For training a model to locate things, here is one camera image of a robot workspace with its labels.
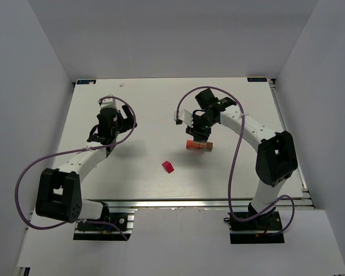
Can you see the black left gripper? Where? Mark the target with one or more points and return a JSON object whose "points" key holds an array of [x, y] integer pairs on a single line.
{"points": [[126, 118]]}

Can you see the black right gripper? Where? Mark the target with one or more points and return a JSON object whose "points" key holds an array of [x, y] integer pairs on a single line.
{"points": [[200, 135]]}

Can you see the cream rectangular wood block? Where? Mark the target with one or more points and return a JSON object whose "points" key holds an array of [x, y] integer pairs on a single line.
{"points": [[200, 142]]}

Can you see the red-orange rectangular block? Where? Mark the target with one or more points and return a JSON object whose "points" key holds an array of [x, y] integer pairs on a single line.
{"points": [[191, 145]]}

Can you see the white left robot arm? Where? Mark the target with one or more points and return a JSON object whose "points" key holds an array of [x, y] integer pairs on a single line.
{"points": [[59, 194]]}

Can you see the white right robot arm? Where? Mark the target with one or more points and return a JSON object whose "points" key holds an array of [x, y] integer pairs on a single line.
{"points": [[276, 157]]}

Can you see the brown rectangular block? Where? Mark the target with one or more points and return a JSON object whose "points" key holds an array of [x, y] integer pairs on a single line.
{"points": [[209, 146]]}

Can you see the red roof-shaped block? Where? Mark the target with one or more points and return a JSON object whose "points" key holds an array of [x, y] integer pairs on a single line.
{"points": [[168, 167]]}

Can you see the blue label left corner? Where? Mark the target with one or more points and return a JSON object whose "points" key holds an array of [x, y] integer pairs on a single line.
{"points": [[86, 82]]}

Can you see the blue label corner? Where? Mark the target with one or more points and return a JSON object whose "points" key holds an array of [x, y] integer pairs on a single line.
{"points": [[257, 79], [86, 82]]}

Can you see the blue label right corner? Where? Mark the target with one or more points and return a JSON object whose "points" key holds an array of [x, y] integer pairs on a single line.
{"points": [[257, 79]]}

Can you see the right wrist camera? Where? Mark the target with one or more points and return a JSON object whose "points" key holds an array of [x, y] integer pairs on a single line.
{"points": [[183, 116]]}

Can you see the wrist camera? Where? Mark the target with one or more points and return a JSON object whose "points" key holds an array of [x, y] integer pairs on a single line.
{"points": [[107, 102], [183, 116]]}

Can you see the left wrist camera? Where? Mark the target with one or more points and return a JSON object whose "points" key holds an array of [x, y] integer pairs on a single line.
{"points": [[107, 102]]}

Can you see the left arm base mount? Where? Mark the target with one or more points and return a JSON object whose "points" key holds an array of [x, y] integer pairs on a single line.
{"points": [[115, 224]]}

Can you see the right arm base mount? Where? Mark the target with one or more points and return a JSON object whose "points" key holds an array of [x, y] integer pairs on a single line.
{"points": [[262, 230]]}

